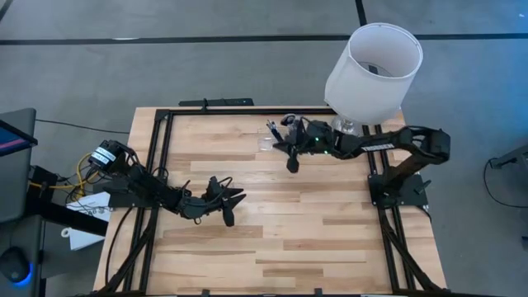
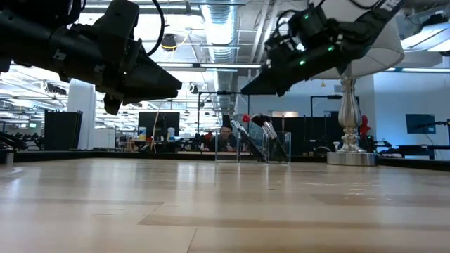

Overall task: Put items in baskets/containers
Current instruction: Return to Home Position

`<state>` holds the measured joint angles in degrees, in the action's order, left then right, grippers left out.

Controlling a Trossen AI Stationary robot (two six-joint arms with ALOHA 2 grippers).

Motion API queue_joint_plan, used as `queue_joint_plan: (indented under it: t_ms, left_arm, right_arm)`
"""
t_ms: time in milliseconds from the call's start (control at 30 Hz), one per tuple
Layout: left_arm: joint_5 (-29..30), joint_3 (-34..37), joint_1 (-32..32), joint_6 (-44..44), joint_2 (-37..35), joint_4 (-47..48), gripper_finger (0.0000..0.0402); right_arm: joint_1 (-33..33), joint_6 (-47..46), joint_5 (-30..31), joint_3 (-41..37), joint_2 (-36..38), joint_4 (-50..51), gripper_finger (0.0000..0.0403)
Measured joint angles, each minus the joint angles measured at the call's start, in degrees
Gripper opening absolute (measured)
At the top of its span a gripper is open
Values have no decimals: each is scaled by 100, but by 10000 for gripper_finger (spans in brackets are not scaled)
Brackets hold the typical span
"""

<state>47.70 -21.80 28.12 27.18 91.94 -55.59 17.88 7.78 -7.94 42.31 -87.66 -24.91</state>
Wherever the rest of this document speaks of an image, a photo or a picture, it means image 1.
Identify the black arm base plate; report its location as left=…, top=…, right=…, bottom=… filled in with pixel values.
left=102, top=181, right=168, bottom=209
left=368, top=172, right=430, bottom=207

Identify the silver lamp with white shade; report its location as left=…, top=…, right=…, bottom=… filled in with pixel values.
left=323, top=22, right=424, bottom=137

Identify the black mouse with blue light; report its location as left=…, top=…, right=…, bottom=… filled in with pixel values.
left=0, top=246, right=33, bottom=286

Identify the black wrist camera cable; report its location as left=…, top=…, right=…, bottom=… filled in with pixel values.
left=212, top=176, right=234, bottom=195

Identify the white paper sheet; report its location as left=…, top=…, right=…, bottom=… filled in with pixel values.
left=65, top=191, right=112, bottom=224

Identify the dark grey monitor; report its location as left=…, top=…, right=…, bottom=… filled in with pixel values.
left=0, top=107, right=39, bottom=224

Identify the yellow cable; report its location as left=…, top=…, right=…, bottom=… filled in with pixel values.
left=28, top=152, right=104, bottom=195

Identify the clear acrylic organizer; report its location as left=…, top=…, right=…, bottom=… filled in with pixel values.
left=257, top=119, right=304, bottom=152

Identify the white paper tag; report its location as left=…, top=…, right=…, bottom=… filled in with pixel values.
left=61, top=226, right=106, bottom=252

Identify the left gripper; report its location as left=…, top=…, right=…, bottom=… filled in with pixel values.
left=180, top=176, right=248, bottom=228

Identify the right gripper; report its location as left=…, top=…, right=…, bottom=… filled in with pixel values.
left=272, top=117, right=342, bottom=175

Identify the black-handled makeup brush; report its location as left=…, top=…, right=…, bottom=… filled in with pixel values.
left=270, top=120, right=285, bottom=142

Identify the black aluminium extrusion frame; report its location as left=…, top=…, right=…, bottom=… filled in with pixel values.
left=92, top=107, right=450, bottom=297

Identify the black support beam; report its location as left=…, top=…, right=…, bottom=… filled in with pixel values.
left=24, top=193, right=111, bottom=238

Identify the black floor cable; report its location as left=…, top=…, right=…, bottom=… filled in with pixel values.
left=483, top=158, right=528, bottom=209
left=35, top=118, right=131, bottom=135

